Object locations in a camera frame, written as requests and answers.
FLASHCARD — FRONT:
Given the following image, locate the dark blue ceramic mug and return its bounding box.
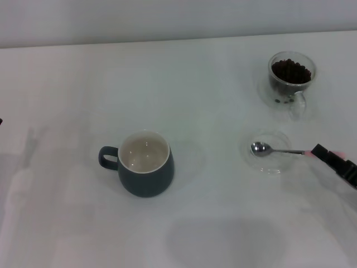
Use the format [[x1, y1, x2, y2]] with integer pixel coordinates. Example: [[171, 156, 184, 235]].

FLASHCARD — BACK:
[[98, 130, 175, 198]]

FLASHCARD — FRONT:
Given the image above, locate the pink-handled metal spoon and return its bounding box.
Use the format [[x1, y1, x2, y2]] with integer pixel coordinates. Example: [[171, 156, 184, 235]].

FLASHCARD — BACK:
[[250, 141, 347, 160]]

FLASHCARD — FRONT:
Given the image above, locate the double-walled glass cup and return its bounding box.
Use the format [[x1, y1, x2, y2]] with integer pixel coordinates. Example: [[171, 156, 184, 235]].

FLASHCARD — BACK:
[[258, 51, 317, 121]]

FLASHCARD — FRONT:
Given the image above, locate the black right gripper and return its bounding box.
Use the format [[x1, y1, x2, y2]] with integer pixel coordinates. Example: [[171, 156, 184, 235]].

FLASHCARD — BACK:
[[311, 143, 357, 192]]

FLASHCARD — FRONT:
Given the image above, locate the clear glass saucer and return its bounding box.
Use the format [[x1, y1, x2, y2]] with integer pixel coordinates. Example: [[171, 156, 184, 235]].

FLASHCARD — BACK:
[[240, 128, 293, 176]]

